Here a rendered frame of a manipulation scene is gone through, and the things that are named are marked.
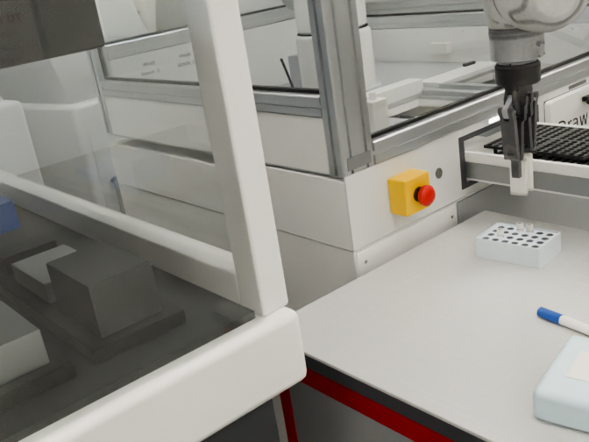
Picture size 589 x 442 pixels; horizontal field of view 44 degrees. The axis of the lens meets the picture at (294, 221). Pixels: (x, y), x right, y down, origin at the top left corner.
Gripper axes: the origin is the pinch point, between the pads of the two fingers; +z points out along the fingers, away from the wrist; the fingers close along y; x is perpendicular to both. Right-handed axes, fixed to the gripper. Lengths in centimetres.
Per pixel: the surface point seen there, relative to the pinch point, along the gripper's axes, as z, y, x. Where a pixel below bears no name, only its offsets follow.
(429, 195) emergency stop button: 2.3, -8.2, 14.4
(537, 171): 2.8, 10.1, 0.8
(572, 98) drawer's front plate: -2, 51, 7
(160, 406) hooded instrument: 3, -79, 12
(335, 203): 1.4, -19.1, 27.9
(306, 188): -0.6, -17.5, 35.4
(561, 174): 2.6, 9.1, -4.1
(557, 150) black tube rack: 0.3, 16.2, -1.1
